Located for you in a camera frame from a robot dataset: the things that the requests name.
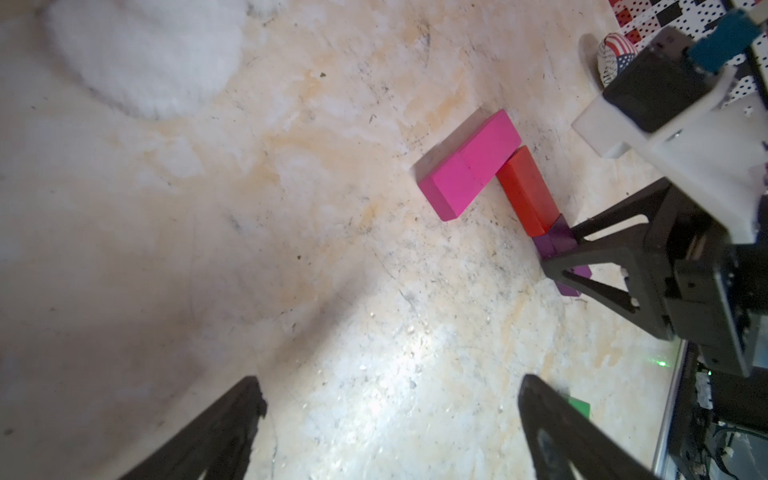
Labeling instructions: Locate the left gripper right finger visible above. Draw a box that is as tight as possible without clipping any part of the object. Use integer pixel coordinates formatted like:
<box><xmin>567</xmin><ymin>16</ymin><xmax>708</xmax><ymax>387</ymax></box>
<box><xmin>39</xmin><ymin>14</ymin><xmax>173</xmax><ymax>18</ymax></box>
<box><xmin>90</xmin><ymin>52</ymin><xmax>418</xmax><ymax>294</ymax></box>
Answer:
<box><xmin>518</xmin><ymin>374</ymin><xmax>654</xmax><ymax>479</ymax></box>

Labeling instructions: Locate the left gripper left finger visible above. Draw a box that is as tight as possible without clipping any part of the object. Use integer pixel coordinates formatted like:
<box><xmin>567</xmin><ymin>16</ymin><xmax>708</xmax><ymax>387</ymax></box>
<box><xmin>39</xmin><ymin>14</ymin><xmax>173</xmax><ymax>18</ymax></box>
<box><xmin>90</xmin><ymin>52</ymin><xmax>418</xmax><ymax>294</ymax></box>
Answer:
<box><xmin>122</xmin><ymin>376</ymin><xmax>268</xmax><ymax>479</ymax></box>

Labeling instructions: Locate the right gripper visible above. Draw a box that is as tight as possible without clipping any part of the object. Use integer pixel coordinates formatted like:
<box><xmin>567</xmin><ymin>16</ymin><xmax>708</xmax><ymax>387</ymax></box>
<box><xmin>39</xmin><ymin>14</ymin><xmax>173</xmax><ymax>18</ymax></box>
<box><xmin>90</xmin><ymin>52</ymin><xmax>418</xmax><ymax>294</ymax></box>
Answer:
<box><xmin>541</xmin><ymin>178</ymin><xmax>767</xmax><ymax>377</ymax></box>

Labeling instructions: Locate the green cube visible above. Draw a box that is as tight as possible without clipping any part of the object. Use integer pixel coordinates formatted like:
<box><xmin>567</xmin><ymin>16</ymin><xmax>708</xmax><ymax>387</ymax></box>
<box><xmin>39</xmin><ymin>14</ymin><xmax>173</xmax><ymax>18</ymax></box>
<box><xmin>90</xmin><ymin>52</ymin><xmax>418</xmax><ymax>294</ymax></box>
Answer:
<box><xmin>567</xmin><ymin>396</ymin><xmax>591</xmax><ymax>419</ymax></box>

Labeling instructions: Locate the red rectangular block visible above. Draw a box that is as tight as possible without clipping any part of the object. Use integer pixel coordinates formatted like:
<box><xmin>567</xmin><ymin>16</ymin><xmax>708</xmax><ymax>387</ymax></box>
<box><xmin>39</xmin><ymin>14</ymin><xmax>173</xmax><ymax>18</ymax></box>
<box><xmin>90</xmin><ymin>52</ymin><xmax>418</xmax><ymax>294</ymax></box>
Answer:
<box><xmin>495</xmin><ymin>145</ymin><xmax>563</xmax><ymax>239</ymax></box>

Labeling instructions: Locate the purple rectangular block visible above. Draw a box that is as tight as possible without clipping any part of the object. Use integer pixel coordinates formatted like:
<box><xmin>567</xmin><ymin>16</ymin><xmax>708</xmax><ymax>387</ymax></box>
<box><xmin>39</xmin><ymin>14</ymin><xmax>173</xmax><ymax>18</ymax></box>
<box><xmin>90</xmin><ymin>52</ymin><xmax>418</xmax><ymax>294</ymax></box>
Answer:
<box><xmin>532</xmin><ymin>214</ymin><xmax>592</xmax><ymax>297</ymax></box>

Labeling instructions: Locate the magenta rectangular block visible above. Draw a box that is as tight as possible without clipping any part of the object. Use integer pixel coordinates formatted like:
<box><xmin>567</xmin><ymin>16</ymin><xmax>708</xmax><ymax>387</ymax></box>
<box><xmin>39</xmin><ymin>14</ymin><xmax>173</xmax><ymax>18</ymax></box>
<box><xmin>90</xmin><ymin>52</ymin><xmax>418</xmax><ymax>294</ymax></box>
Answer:
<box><xmin>458</xmin><ymin>109</ymin><xmax>522</xmax><ymax>187</ymax></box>

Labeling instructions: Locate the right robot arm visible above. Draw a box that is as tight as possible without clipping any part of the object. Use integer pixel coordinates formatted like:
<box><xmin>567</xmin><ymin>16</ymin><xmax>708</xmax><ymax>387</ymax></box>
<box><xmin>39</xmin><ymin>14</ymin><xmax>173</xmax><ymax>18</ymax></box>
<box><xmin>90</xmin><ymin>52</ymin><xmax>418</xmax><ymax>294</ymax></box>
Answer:
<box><xmin>542</xmin><ymin>179</ymin><xmax>767</xmax><ymax>479</ymax></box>

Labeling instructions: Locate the grey husky plush toy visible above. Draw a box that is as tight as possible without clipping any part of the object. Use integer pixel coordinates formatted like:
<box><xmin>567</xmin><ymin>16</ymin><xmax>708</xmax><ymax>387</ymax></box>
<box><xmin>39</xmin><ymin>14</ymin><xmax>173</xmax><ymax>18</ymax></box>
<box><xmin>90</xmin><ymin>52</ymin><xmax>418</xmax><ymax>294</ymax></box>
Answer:
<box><xmin>43</xmin><ymin>0</ymin><xmax>285</xmax><ymax>119</ymax></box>

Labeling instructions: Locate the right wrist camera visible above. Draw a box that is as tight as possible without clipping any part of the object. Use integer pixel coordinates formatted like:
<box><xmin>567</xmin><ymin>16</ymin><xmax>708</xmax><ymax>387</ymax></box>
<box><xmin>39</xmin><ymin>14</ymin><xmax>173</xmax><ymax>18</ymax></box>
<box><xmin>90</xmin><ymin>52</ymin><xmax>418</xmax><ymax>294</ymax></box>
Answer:
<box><xmin>573</xmin><ymin>1</ymin><xmax>767</xmax><ymax>245</ymax></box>

